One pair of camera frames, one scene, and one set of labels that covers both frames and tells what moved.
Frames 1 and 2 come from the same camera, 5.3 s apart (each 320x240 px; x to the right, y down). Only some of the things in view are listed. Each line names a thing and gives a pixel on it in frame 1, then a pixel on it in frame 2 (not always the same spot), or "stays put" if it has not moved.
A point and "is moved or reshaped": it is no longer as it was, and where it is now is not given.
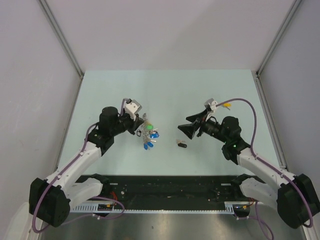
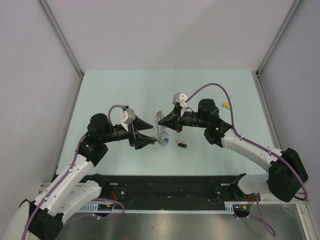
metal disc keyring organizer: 148,131 is moved or reshaped
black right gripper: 200,119 -> 173,121
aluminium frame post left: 61,35 stays put
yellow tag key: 227,105 stays put
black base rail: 170,192 stays put
